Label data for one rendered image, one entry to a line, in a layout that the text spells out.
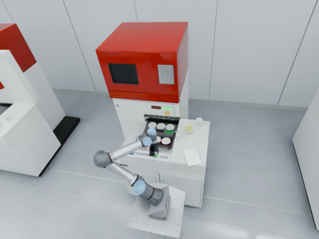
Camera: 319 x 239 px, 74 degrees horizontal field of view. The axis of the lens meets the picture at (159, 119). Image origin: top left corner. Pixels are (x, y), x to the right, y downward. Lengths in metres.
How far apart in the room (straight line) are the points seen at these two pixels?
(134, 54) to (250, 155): 2.30
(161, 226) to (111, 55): 1.62
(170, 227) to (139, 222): 0.27
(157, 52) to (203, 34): 1.63
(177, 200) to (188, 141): 0.61
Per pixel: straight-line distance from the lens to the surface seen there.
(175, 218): 1.99
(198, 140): 2.26
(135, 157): 2.18
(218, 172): 3.20
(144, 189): 1.82
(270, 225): 3.02
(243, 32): 3.53
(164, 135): 2.40
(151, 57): 2.04
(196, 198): 2.64
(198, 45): 3.60
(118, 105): 2.64
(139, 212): 2.04
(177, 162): 2.08
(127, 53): 2.11
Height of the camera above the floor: 2.67
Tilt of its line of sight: 43 degrees down
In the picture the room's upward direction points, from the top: 7 degrees counter-clockwise
